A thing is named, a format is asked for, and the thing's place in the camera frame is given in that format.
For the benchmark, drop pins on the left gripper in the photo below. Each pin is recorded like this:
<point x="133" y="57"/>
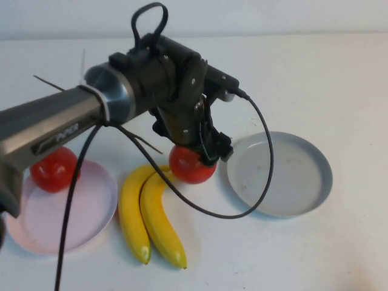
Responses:
<point x="182" y="127"/>

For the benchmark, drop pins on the red apple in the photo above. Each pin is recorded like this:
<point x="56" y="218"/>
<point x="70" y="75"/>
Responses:
<point x="51" y="175"/>
<point x="188" y="169"/>

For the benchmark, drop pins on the yellow banana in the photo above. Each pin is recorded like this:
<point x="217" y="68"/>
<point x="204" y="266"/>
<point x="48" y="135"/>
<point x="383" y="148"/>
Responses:
<point x="163" y="230"/>
<point x="133" y="224"/>

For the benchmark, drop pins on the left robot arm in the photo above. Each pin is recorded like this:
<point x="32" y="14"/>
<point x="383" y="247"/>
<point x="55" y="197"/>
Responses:
<point x="60" y="115"/>

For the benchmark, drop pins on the grey-blue round plate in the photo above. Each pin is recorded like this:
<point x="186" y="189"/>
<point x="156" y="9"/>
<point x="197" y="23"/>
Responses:
<point x="297" y="182"/>

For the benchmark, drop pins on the pink round plate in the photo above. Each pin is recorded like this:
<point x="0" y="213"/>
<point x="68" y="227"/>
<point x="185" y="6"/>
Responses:
<point x="75" y="218"/>

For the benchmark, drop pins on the black zip tie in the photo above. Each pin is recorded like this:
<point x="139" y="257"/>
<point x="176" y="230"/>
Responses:
<point x="48" y="82"/>
<point x="148" y="145"/>

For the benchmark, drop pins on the white zip tie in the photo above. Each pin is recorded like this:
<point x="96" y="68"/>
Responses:
<point x="104" y="106"/>

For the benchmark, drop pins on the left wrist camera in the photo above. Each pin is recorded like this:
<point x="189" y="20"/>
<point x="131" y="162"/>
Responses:
<point x="222" y="80"/>

